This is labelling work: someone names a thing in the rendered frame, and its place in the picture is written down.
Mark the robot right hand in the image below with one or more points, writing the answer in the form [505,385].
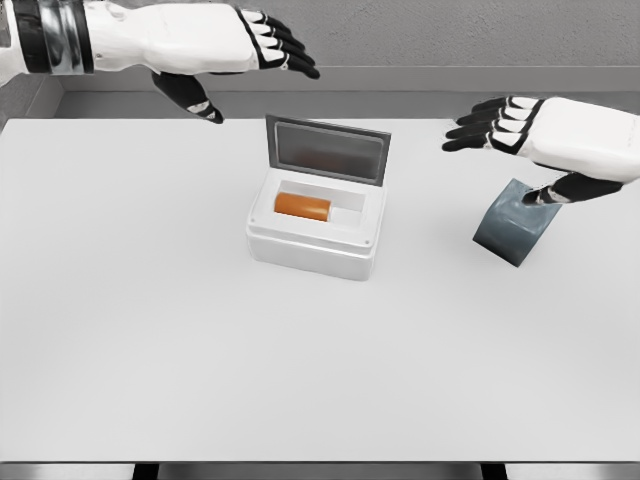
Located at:
[570,140]

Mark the orange cylinder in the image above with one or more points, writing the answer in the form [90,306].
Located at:
[302,205]

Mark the grey box lid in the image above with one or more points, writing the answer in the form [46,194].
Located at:
[327,150]

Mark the dark grey block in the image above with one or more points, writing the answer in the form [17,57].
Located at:
[515,227]

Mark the white storage box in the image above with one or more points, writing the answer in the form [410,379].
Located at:
[320,235]

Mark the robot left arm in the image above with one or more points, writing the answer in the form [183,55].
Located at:
[60,37]

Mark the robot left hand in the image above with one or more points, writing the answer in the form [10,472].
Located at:
[200,47]

